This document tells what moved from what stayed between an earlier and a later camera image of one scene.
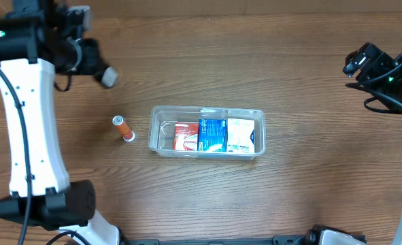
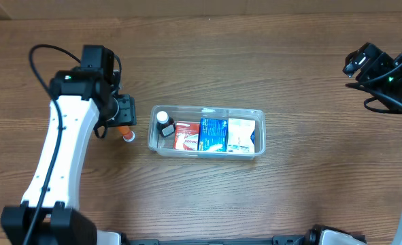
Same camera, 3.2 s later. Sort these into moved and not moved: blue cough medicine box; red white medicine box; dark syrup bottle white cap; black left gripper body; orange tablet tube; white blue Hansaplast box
Moved: dark syrup bottle white cap; black left gripper body
Not moved: white blue Hansaplast box; orange tablet tube; red white medicine box; blue cough medicine box
